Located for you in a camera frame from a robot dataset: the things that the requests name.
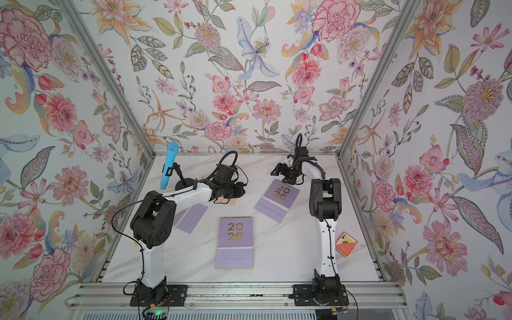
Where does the purple calendar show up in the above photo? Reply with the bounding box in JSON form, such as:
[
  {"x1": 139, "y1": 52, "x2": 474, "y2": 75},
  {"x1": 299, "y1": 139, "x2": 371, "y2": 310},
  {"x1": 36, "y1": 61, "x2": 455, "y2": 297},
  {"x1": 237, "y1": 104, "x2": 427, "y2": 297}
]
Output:
[
  {"x1": 254, "y1": 179, "x2": 299, "y2": 223},
  {"x1": 173, "y1": 204, "x2": 208, "y2": 234},
  {"x1": 215, "y1": 217, "x2": 253, "y2": 269}
]

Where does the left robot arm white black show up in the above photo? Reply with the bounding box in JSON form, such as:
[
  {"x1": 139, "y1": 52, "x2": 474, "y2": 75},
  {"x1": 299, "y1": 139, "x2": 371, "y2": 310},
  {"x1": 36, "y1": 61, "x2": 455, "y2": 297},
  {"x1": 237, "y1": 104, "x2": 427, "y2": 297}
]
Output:
[{"x1": 130, "y1": 163, "x2": 247, "y2": 305}]

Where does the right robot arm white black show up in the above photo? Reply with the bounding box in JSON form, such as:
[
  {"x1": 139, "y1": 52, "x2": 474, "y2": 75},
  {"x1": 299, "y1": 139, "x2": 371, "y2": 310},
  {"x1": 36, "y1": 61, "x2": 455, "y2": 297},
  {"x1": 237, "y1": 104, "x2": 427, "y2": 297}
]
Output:
[{"x1": 271, "y1": 146, "x2": 349, "y2": 307}]

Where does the black microphone stand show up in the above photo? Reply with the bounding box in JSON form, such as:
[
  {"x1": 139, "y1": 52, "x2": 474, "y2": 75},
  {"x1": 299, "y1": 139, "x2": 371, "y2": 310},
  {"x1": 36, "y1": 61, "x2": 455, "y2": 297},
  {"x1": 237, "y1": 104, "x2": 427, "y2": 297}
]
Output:
[{"x1": 160, "y1": 163, "x2": 196, "y2": 190}]

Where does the blue microphone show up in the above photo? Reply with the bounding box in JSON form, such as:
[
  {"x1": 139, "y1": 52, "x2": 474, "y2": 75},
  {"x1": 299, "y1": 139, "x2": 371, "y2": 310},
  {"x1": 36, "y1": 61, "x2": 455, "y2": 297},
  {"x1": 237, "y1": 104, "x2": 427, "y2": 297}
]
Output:
[{"x1": 160, "y1": 142, "x2": 179, "y2": 190}]

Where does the orange diamond card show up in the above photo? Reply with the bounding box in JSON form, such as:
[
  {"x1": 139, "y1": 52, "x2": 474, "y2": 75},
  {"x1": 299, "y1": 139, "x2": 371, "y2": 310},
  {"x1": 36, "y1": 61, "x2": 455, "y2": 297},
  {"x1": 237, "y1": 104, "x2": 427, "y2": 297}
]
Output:
[{"x1": 335, "y1": 232, "x2": 358, "y2": 257}]

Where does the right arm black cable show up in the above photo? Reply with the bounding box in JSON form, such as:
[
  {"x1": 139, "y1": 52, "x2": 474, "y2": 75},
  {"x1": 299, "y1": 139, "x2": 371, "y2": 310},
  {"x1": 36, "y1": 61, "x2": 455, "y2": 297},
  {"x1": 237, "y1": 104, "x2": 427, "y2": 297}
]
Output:
[{"x1": 293, "y1": 133, "x2": 333, "y2": 261}]

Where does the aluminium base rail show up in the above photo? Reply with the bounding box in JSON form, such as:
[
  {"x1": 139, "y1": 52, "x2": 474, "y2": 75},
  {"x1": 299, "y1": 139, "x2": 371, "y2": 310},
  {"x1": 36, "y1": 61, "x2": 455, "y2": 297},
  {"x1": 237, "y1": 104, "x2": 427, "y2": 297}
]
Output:
[{"x1": 65, "y1": 282, "x2": 407, "y2": 311}]

